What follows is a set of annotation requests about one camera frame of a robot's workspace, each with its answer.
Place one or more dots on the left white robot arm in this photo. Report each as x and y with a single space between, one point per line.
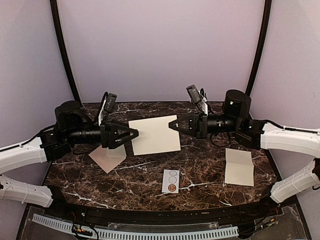
73 127

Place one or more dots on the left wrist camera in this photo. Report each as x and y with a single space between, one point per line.
106 106

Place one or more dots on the white slotted cable duct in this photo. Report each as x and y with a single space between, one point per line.
121 231

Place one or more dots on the pink envelope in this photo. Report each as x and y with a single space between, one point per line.
108 159

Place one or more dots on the black left frame post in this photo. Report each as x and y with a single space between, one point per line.
63 50

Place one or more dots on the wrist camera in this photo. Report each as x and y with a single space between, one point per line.
198 98
106 106

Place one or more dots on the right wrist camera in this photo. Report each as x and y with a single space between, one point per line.
198 98

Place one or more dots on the cream letter sheet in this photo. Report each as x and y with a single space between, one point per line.
239 167
155 136

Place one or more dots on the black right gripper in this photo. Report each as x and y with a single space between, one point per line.
201 125

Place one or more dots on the black right frame post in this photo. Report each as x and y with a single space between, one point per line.
260 46

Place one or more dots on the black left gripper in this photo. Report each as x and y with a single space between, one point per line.
109 137

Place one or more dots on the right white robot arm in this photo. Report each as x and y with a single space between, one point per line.
259 134

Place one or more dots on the black front table rail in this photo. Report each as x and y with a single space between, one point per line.
239 214

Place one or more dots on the white sticker sheet with seals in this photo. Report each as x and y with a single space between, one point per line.
170 181

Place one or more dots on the black frame post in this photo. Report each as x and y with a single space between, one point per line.
63 50
260 46

